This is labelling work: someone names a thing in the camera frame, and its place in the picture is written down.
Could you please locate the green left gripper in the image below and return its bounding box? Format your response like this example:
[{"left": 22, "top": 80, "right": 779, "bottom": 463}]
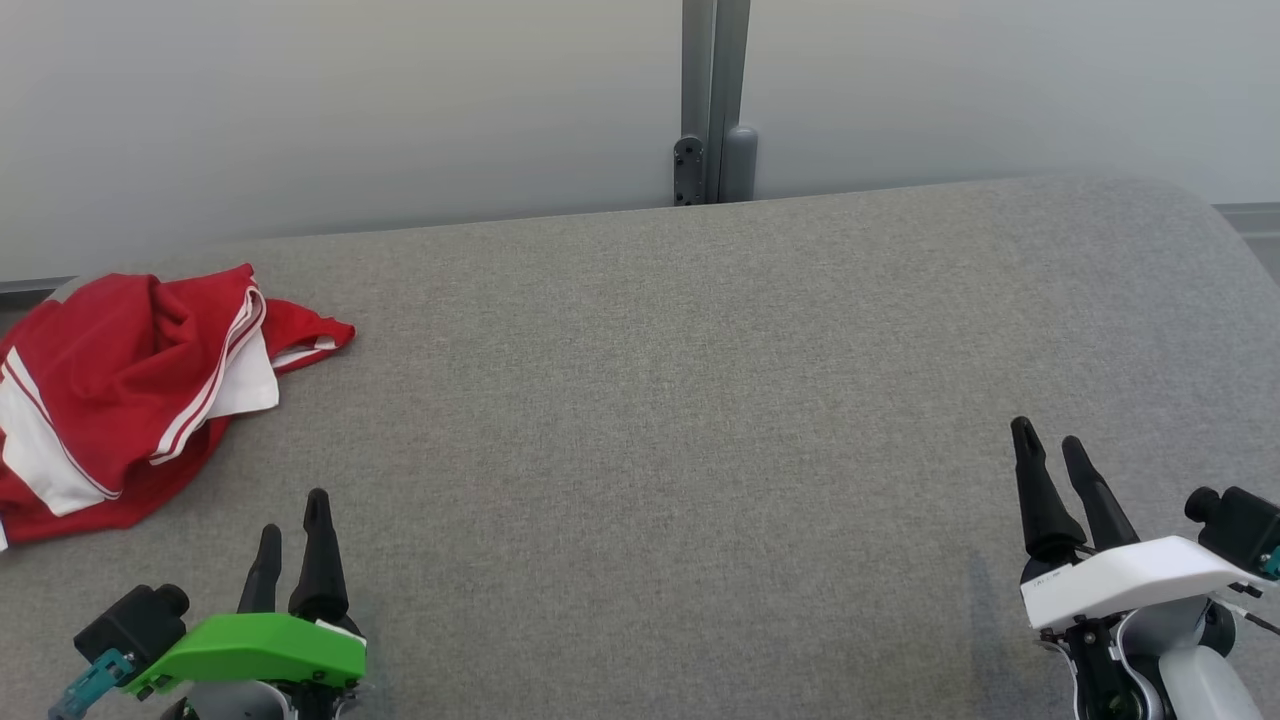
[{"left": 125, "top": 488, "right": 368, "bottom": 720}]

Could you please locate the grey metal post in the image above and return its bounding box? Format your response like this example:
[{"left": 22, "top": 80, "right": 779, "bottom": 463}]
[{"left": 680, "top": 0, "right": 753, "bottom": 205}]

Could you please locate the grey wall baseboard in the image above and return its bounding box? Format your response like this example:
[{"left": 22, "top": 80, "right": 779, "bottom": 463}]
[{"left": 1213, "top": 203, "right": 1280, "bottom": 241}]

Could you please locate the grey metal frame corner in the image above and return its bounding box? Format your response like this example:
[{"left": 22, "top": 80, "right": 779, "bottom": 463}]
[{"left": 0, "top": 277, "right": 77, "bottom": 301}]

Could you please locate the black post bracket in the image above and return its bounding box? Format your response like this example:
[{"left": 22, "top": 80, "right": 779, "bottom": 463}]
[{"left": 673, "top": 136, "right": 706, "bottom": 207}]

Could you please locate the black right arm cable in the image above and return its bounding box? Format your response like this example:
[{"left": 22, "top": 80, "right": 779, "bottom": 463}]
[{"left": 1215, "top": 585, "right": 1280, "bottom": 637}]

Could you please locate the teal left camera connector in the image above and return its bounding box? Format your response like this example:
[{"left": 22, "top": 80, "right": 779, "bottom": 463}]
[{"left": 48, "top": 649, "right": 137, "bottom": 720}]

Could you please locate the grey cylinder post foot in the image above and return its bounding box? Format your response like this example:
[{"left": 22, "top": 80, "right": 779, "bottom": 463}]
[{"left": 722, "top": 125, "right": 758, "bottom": 203}]

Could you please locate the red and white jersey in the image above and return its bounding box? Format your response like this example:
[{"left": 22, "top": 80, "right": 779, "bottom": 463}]
[{"left": 0, "top": 298, "right": 357, "bottom": 552}]

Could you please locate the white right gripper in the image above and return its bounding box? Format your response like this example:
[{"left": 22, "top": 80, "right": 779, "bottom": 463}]
[{"left": 1010, "top": 416, "right": 1266, "bottom": 720}]

